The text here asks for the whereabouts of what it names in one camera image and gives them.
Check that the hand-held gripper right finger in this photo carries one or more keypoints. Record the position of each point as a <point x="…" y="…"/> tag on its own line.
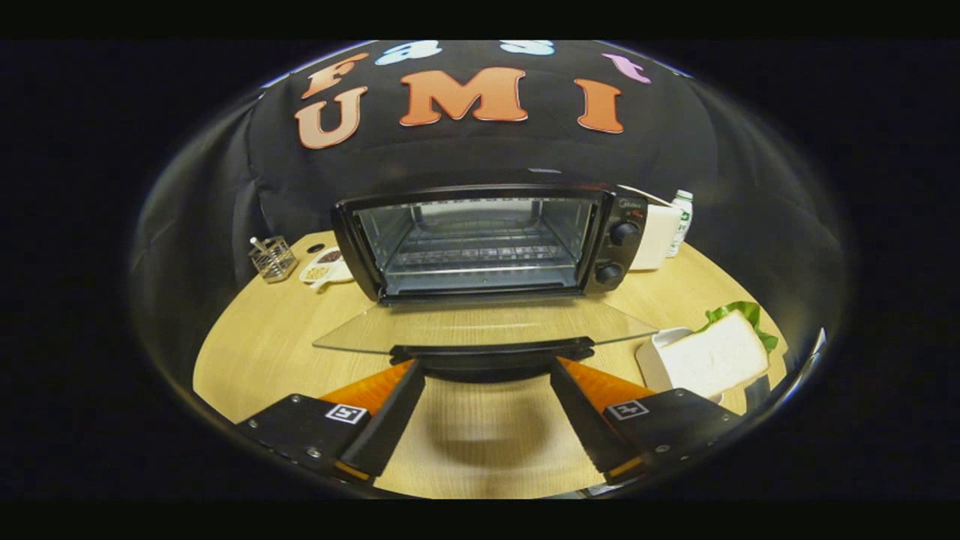
<point x="585" y="420"/>

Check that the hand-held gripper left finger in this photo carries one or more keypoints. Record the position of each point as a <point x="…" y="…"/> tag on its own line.
<point x="390" y="420"/>

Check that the lettuce sandwich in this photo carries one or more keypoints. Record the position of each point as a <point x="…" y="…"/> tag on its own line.
<point x="712" y="356"/>

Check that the black toaster oven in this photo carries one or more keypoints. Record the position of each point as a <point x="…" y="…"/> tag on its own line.
<point x="622" y="259"/>

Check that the white pop-up toaster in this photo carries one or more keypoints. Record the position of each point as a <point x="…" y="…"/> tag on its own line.
<point x="656" y="240"/>

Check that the white rectangular plate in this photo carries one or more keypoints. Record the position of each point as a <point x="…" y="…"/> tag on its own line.
<point x="649" y="356"/>

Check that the small white snack dish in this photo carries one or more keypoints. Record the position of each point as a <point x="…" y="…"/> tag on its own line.
<point x="326" y="274"/>

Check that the white green-label bottle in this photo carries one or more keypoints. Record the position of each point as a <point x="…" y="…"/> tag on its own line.
<point x="681" y="225"/>

